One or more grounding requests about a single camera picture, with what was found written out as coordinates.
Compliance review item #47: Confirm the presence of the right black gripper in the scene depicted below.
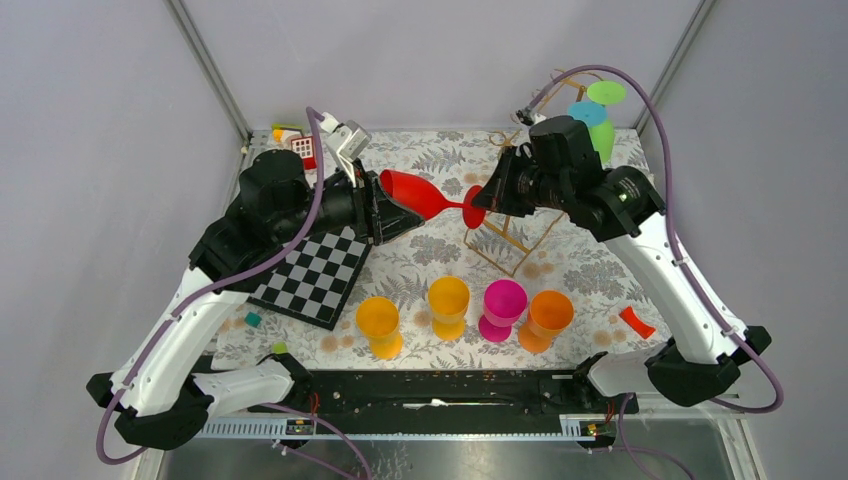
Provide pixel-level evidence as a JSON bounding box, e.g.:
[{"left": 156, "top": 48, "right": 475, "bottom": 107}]
[{"left": 471, "top": 145, "right": 570, "bottom": 217}]

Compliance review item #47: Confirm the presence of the red plastic wine glass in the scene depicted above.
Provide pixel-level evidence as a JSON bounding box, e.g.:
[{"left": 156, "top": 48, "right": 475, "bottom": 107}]
[{"left": 379, "top": 170, "right": 486, "bottom": 229}]

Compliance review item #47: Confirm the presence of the gold wire glass rack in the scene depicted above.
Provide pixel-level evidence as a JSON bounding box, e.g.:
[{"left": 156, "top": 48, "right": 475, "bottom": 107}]
[{"left": 463, "top": 72, "right": 603, "bottom": 277}]

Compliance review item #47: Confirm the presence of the blue plastic wine glass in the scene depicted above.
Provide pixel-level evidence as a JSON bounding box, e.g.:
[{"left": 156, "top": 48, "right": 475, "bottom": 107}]
[{"left": 567, "top": 101, "right": 608, "bottom": 128}]

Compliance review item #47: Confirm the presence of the green plastic wine glass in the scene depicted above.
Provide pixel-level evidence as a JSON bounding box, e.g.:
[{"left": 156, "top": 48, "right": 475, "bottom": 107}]
[{"left": 587, "top": 80, "right": 627, "bottom": 165}]

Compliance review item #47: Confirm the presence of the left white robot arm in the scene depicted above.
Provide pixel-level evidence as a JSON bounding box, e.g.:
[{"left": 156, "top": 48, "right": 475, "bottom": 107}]
[{"left": 86, "top": 149, "right": 424, "bottom": 450}]

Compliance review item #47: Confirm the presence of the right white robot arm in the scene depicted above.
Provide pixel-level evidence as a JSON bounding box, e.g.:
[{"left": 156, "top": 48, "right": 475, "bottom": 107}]
[{"left": 472, "top": 115, "right": 771, "bottom": 412}]

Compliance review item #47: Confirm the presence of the yellow plastic wine glass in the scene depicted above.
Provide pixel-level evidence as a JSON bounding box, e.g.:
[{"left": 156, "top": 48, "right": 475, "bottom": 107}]
[{"left": 355, "top": 296, "right": 403, "bottom": 360}]

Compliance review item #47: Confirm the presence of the amber plastic wine glass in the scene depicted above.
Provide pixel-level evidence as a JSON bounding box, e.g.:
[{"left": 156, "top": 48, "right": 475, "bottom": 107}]
[{"left": 427, "top": 276, "right": 471, "bottom": 342}]

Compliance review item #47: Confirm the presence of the magenta plastic wine glass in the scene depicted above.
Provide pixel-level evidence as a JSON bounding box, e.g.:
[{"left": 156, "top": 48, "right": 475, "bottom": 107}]
[{"left": 478, "top": 278, "right": 528, "bottom": 343}]

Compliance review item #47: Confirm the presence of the orange plastic wine glass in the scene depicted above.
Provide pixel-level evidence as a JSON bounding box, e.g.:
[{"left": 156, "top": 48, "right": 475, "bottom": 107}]
[{"left": 518, "top": 290, "right": 575, "bottom": 354}]

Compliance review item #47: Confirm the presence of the black white checkerboard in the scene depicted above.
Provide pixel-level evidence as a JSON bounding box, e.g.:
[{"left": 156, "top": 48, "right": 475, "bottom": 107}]
[{"left": 248, "top": 227, "right": 372, "bottom": 331}]

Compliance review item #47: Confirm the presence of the floral table mat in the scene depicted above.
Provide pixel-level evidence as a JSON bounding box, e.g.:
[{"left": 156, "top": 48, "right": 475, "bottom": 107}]
[{"left": 211, "top": 128, "right": 684, "bottom": 372}]

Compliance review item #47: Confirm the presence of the red toy block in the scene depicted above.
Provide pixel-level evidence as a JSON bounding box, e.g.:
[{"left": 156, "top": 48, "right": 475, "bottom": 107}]
[{"left": 290, "top": 136, "right": 317, "bottom": 171}]

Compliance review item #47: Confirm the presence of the small colourful toy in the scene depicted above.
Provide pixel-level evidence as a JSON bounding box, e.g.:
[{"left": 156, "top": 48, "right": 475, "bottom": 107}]
[{"left": 271, "top": 123, "right": 304, "bottom": 144}]

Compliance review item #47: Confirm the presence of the small teal block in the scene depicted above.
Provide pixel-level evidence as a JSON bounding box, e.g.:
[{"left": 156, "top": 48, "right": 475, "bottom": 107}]
[{"left": 244, "top": 312, "right": 262, "bottom": 328}]

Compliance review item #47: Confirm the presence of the small green block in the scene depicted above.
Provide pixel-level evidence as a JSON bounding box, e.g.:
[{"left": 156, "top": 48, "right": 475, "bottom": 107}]
[{"left": 271, "top": 342, "right": 288, "bottom": 355}]

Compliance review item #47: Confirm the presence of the red curved piece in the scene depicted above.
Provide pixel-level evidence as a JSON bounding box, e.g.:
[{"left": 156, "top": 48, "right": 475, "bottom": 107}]
[{"left": 619, "top": 306, "right": 656, "bottom": 340}]

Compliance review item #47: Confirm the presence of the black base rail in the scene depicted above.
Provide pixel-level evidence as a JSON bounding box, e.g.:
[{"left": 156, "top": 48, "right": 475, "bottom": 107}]
[{"left": 281, "top": 370, "right": 639, "bottom": 435}]

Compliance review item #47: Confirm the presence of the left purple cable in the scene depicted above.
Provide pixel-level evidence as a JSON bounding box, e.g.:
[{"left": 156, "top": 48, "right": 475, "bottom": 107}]
[{"left": 95, "top": 106, "right": 372, "bottom": 480}]

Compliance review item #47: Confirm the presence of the purple cable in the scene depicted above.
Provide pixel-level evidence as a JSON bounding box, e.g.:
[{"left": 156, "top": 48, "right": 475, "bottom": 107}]
[
  {"left": 516, "top": 64, "right": 786, "bottom": 480},
  {"left": 95, "top": 106, "right": 372, "bottom": 480}
]

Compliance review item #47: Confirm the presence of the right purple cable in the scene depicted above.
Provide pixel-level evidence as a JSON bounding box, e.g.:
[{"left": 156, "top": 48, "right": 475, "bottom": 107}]
[{"left": 516, "top": 64, "right": 786, "bottom": 480}]

